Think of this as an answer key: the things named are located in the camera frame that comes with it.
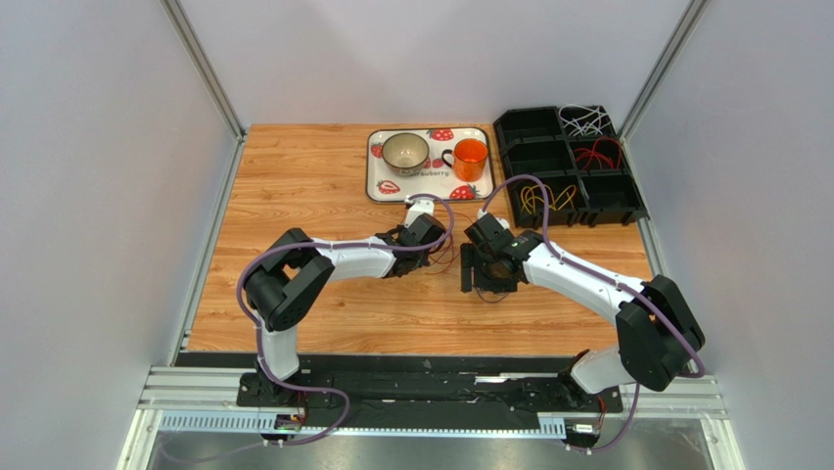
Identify black compartment organizer box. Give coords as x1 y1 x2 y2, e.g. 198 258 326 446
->
493 104 648 227

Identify aluminium frame post right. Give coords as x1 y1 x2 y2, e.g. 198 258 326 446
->
620 0 712 141

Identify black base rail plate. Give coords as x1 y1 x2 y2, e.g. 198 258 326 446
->
175 352 630 431

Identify white strawberry tray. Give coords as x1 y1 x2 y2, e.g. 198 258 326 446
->
365 127 495 204

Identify beige ceramic bowl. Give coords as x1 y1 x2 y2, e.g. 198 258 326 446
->
382 132 430 177

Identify aluminium frame post left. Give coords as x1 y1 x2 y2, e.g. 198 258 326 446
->
161 0 248 141

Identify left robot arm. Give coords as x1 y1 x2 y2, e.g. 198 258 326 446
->
236 213 450 386

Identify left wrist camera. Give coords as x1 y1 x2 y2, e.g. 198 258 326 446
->
402 197 435 227

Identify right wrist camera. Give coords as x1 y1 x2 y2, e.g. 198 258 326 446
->
477 209 510 230

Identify aluminium frame post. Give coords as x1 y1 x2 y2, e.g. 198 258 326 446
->
620 0 712 141
161 0 248 141

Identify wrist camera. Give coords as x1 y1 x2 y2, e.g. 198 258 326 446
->
477 209 510 230
402 197 435 227

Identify yellow cable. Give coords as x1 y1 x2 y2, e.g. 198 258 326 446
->
519 182 579 216

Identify orange mug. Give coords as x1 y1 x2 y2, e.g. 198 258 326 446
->
440 138 488 182

